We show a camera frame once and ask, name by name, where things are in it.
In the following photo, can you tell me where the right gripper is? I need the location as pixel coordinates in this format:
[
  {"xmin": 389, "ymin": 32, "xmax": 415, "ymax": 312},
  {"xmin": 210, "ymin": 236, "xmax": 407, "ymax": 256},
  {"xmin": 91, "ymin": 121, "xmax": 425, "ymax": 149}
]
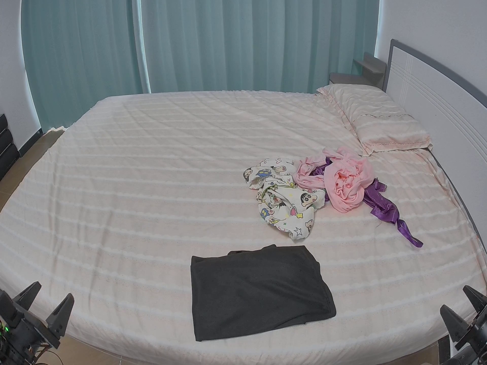
[{"xmin": 439, "ymin": 285, "xmax": 487, "ymax": 365}]

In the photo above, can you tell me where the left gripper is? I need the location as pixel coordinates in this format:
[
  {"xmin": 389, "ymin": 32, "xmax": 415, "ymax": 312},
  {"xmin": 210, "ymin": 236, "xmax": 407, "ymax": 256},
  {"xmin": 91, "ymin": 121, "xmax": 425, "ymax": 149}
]
[{"xmin": 0, "ymin": 281, "xmax": 75, "ymax": 365}]

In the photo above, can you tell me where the black T-shirt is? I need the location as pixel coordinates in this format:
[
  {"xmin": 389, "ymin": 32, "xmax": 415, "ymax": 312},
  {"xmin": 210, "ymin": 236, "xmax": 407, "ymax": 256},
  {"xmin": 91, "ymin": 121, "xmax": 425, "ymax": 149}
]
[{"xmin": 190, "ymin": 244, "xmax": 337, "ymax": 342}]

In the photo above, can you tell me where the bed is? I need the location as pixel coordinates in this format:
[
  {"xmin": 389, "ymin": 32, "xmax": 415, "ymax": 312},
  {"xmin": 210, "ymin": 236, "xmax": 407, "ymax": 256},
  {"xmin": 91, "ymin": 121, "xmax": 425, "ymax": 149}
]
[{"xmin": 0, "ymin": 38, "xmax": 487, "ymax": 360}]

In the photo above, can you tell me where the purple garment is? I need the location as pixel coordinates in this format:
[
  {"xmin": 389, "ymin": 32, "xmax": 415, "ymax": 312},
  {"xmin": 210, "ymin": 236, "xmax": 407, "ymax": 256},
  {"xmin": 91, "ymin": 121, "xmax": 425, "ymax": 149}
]
[{"xmin": 310, "ymin": 157, "xmax": 424, "ymax": 248}]

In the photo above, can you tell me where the black chest of drawers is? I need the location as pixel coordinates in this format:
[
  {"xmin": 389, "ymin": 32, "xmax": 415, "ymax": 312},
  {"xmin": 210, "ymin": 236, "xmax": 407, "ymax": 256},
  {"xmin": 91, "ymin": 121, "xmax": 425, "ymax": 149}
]
[{"xmin": 0, "ymin": 113, "xmax": 20, "ymax": 181}]

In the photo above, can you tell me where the pink garment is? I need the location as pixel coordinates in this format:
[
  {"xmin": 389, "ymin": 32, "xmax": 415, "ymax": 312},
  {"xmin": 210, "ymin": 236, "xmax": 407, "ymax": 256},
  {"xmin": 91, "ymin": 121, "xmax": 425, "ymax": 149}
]
[{"xmin": 295, "ymin": 147, "xmax": 375, "ymax": 214}]

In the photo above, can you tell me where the cream pillow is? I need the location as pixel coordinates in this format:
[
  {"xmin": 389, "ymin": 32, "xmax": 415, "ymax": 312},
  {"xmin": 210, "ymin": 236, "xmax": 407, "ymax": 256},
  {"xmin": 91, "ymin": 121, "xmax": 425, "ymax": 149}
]
[{"xmin": 317, "ymin": 83, "xmax": 433, "ymax": 157}]

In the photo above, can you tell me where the white printed pyjama top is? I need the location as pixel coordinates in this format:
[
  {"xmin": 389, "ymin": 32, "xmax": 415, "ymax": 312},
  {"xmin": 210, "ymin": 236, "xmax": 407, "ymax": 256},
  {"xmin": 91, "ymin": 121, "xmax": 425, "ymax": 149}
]
[{"xmin": 243, "ymin": 157, "xmax": 328, "ymax": 241}]

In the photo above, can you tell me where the grey bedside table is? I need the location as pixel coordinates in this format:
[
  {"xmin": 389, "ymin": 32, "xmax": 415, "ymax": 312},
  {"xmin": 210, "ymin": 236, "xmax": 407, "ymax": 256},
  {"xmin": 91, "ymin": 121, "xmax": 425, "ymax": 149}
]
[{"xmin": 329, "ymin": 52, "xmax": 387, "ymax": 89}]

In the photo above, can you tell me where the blue-green curtain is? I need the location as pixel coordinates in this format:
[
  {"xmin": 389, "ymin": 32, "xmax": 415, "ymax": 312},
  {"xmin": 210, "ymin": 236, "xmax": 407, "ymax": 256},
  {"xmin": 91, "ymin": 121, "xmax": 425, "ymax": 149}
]
[
  {"xmin": 133, "ymin": 0, "xmax": 381, "ymax": 92},
  {"xmin": 21, "ymin": 0, "xmax": 151, "ymax": 132}
]

